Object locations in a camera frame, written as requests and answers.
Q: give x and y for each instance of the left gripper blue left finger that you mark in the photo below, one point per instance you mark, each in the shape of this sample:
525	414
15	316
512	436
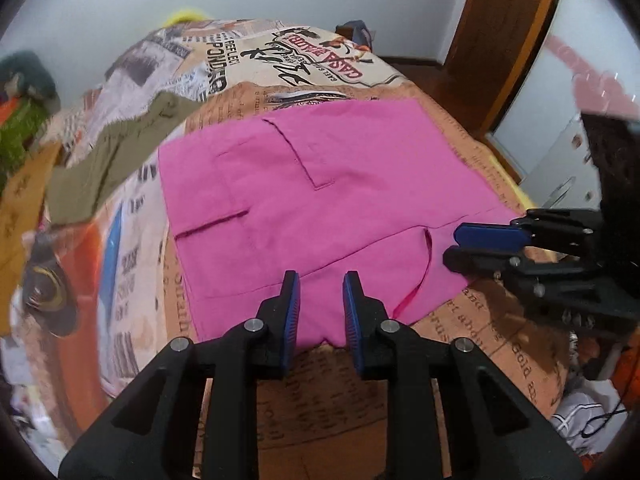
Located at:
277	339

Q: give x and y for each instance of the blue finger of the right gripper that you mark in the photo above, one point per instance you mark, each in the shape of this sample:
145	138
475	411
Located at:
480	262
491	236

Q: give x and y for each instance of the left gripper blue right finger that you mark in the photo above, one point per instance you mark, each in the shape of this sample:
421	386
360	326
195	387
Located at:
363	318

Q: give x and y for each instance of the pink pants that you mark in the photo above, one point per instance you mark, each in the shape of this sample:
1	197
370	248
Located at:
366	186

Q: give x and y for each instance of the newspaper print bed blanket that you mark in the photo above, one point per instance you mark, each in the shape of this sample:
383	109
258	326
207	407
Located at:
97	300

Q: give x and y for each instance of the brown wooden door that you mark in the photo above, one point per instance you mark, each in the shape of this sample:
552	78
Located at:
493	45

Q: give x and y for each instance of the blue grey bag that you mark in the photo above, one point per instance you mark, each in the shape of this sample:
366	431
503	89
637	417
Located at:
357	32

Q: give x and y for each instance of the olive green pants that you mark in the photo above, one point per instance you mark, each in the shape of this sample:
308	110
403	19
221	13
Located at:
74	194

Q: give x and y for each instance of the yellow curved object behind bed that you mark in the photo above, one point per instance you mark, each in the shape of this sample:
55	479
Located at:
185	16

